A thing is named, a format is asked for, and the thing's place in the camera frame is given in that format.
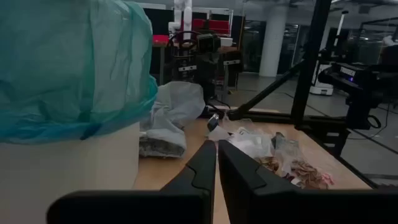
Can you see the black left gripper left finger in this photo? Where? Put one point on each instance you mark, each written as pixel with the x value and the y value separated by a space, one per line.
pixel 186 199

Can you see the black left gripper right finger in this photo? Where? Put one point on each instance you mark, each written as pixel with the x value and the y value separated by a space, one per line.
pixel 264 202

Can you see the pink paper scrap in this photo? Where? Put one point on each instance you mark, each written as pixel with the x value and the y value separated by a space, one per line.
pixel 328 179

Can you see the teal plastic trash bag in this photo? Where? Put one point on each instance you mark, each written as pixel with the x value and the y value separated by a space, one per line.
pixel 62 68

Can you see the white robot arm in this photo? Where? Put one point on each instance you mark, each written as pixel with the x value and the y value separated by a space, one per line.
pixel 186 18

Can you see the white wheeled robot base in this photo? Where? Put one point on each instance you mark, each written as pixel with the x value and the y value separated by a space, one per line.
pixel 321 87

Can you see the white plastic trash bin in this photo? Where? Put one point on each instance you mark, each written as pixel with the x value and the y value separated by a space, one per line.
pixel 62 174

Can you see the red storage bins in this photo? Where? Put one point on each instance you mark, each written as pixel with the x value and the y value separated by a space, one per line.
pixel 214 26

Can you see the metal-legged workbench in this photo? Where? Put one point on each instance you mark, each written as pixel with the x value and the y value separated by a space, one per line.
pixel 231 62

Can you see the red box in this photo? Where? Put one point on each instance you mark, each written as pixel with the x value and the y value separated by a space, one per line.
pixel 160 39

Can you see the white round pillar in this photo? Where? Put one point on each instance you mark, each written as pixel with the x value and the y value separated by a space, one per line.
pixel 273 40

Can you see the grey crumpled cloth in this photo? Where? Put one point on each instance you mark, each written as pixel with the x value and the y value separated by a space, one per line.
pixel 174 105

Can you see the black aluminium frame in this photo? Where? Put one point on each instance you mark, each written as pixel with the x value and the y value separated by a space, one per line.
pixel 311 62

